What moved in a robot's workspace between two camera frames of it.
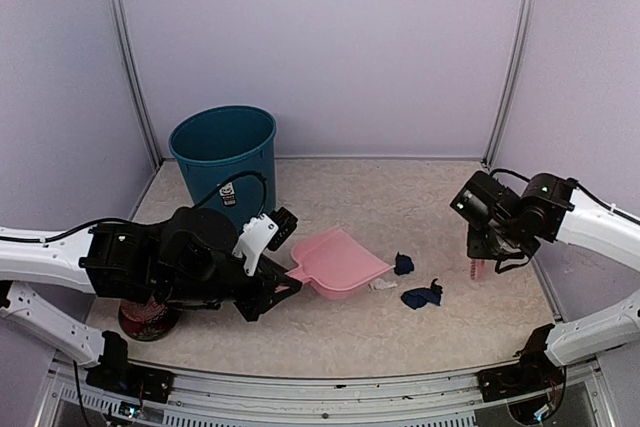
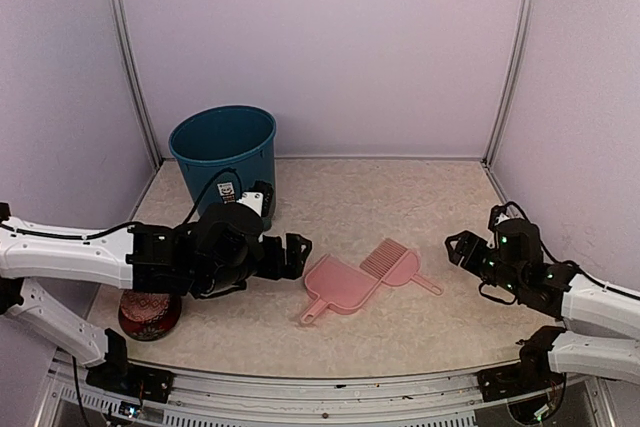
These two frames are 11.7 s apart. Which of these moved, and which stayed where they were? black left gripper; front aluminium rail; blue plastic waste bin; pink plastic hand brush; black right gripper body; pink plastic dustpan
Moved: black right gripper body; black left gripper; pink plastic dustpan; pink plastic hand brush
Stayed: blue plastic waste bin; front aluminium rail
